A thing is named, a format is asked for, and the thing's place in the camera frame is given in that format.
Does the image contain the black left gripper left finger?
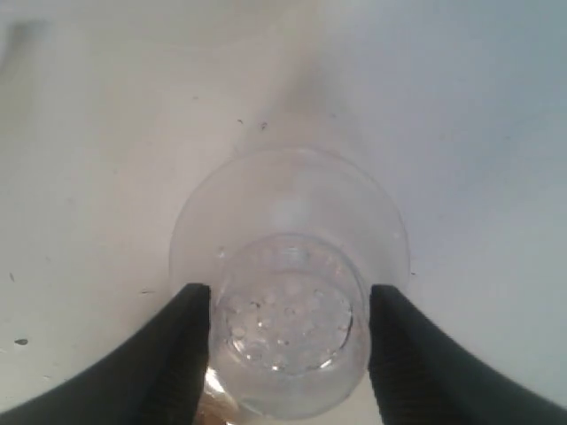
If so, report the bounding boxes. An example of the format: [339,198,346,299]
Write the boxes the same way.
[1,283,210,424]

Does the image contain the clear shaker lid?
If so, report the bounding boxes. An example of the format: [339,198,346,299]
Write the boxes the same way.
[169,148,409,421]

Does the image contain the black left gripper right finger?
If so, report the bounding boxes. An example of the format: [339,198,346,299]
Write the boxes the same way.
[369,285,566,424]

